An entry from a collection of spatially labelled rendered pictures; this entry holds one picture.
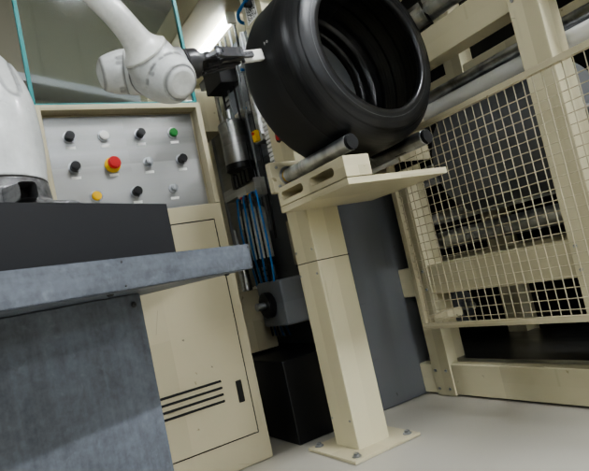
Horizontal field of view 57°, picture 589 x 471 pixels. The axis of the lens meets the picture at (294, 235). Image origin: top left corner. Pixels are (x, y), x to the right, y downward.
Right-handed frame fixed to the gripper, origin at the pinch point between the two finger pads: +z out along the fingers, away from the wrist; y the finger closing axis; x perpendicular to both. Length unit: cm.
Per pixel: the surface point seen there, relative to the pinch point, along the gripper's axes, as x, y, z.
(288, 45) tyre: 2.5, -10.2, 5.2
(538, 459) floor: 124, -26, 25
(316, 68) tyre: 10.8, -13.4, 8.8
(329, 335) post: 84, 27, 11
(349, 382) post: 100, 25, 11
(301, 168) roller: 31.5, 10.6, 10.8
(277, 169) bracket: 28.2, 22.1, 10.0
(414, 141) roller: 35, -9, 39
